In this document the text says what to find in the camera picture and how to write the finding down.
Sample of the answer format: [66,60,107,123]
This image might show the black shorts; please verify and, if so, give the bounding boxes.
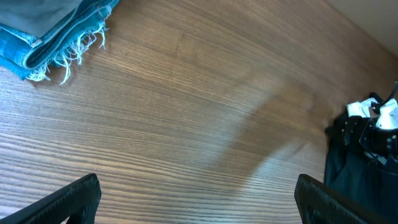
[324,139,397,223]

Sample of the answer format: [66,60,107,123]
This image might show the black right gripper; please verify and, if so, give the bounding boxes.
[325,93,397,164]

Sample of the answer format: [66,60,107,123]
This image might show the folded grey garment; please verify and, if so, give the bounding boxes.
[1,0,82,37]

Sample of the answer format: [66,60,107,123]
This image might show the folded blue denim jeans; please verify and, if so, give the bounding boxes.
[1,0,119,82]

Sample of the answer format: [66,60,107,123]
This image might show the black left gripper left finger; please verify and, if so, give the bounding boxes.
[1,173,101,224]

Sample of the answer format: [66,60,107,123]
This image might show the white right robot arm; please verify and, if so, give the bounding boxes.
[325,93,397,165]

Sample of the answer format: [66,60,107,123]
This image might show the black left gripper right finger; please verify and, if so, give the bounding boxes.
[294,174,391,224]

